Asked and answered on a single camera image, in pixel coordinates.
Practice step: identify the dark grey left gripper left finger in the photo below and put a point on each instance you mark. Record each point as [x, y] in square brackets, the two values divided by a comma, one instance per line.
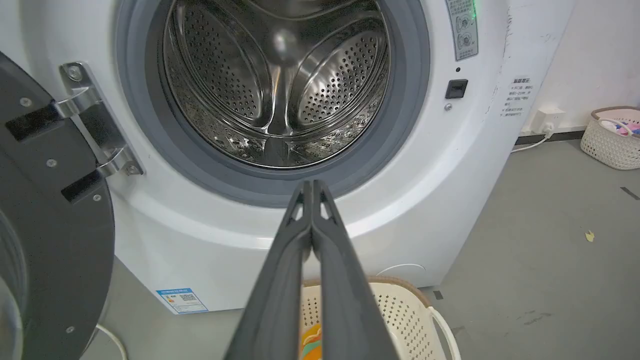
[272, 300]

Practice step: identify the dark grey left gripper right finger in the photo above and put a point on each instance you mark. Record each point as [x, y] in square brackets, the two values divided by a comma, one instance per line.
[345, 300]

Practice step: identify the white front-load washing machine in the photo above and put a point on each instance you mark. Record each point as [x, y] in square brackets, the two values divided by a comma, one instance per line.
[450, 175]

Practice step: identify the washer door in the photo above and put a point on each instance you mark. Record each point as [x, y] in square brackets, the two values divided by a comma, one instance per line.
[50, 225]

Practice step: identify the orange cloth in basket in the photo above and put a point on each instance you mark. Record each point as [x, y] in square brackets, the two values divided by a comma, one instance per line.
[311, 345]

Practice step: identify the cream perforated laundry basket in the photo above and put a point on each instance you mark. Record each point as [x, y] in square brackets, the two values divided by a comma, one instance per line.
[405, 320]

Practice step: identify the chrome door hinge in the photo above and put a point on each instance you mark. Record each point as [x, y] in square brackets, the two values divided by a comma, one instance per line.
[95, 120]

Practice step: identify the yellow scrap on floor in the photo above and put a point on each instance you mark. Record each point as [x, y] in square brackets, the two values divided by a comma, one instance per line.
[590, 236]

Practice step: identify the cream laundry basket with clothes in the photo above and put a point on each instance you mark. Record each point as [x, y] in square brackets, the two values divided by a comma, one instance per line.
[611, 137]

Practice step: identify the white wall power socket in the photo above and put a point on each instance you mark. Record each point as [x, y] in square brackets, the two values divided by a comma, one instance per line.
[547, 119]

